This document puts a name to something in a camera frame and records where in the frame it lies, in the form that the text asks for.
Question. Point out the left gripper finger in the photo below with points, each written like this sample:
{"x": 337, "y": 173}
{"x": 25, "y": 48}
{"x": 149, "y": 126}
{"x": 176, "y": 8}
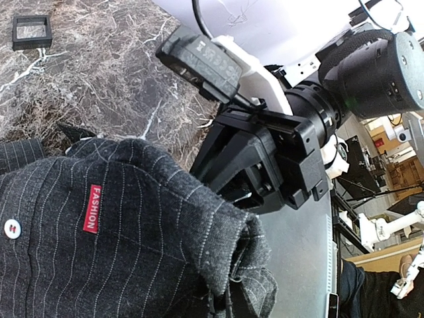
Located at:
{"x": 75, "y": 134}

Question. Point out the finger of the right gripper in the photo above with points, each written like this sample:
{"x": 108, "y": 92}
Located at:
{"x": 254, "y": 188}
{"x": 226, "y": 145}

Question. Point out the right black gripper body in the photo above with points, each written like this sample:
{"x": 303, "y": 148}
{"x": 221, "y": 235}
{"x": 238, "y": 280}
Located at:
{"x": 297, "y": 153}

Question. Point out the black pinstriped shirt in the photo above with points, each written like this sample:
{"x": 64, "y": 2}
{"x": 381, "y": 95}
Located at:
{"x": 118, "y": 229}

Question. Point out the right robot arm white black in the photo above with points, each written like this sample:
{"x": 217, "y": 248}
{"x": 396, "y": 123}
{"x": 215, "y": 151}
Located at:
{"x": 371, "y": 74}

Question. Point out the small black display box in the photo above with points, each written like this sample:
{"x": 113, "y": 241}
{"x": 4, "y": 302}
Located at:
{"x": 31, "y": 32}

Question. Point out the white slotted cable duct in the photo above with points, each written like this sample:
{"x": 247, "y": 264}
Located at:
{"x": 331, "y": 262}

